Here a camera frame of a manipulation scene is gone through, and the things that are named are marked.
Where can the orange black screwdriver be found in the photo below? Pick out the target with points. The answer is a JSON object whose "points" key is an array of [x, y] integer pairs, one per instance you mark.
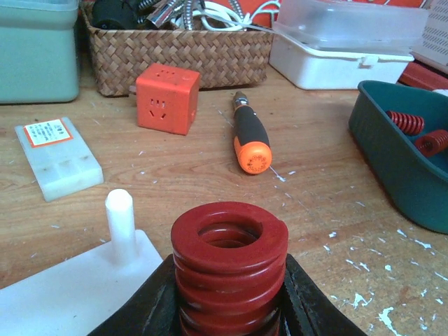
{"points": [[251, 142]]}

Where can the grey plastic storage box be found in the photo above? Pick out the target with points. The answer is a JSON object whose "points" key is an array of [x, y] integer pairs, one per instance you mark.
{"points": [[38, 52]]}

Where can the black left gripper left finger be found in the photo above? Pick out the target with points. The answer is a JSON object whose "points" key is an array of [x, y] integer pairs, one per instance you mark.
{"points": [[153, 309]]}

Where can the white translucent storage box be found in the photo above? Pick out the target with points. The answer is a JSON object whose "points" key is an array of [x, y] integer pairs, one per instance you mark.
{"points": [[334, 45]]}

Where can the large red spring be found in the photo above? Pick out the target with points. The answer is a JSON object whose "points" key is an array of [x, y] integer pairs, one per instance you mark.
{"points": [[230, 264]]}

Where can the teal plastic tray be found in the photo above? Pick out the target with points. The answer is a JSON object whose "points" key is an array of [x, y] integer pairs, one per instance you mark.
{"points": [[416, 185]]}

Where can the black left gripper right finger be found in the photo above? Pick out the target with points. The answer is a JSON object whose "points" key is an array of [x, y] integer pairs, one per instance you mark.
{"points": [[305, 309]]}

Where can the white bench power supply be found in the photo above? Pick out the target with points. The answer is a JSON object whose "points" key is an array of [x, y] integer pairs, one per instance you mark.
{"points": [[433, 48]]}

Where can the green black cordless drill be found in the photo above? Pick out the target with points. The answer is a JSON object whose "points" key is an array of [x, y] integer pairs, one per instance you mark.
{"points": [[114, 14]]}

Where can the wicker basket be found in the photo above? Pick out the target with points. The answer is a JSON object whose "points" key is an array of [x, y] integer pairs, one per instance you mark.
{"points": [[223, 59]]}

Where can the red cube block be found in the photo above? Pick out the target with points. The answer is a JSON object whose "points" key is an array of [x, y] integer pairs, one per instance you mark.
{"points": [[166, 98]]}

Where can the white peg base plate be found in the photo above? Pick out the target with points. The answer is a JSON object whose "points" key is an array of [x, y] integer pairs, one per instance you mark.
{"points": [[75, 296]]}

